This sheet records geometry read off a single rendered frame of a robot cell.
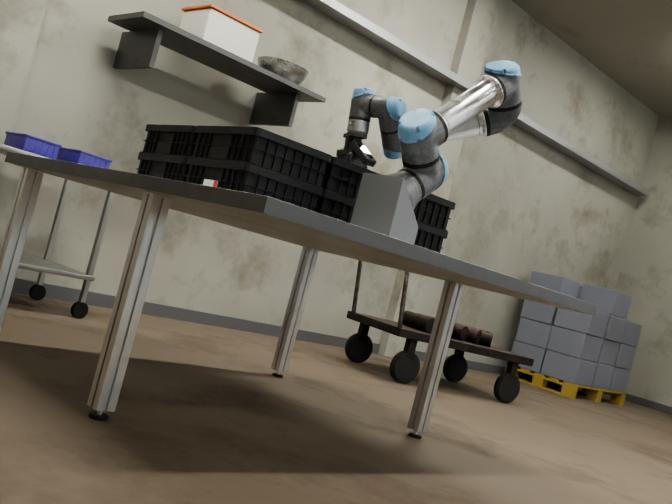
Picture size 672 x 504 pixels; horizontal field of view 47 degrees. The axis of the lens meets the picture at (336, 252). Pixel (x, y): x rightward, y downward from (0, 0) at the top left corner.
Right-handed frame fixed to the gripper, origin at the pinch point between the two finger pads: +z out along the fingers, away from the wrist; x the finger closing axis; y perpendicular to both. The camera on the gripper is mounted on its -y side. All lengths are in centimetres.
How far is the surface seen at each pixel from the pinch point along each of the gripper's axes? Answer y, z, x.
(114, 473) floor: -43, 75, 91
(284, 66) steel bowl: 216, -78, -104
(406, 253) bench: -55, 15, 22
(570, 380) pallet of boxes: 210, 127, -467
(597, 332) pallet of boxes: 208, 80, -494
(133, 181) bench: 2, 8, 77
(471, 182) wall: 283, -39, -368
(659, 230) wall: 275, -33, -690
